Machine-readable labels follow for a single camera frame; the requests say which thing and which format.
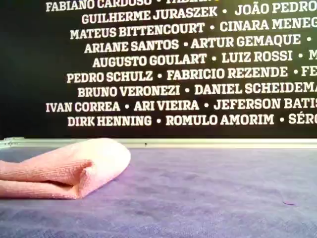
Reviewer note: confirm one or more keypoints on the pink terry cloth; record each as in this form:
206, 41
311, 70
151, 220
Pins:
62, 168

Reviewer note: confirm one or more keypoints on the black banner with white names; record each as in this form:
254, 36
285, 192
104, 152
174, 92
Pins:
123, 62

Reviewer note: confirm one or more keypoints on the dark blue table cover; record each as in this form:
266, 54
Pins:
198, 198

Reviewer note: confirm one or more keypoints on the small pink sticker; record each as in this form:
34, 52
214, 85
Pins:
289, 203

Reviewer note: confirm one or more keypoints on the aluminium table frame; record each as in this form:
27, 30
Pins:
223, 143

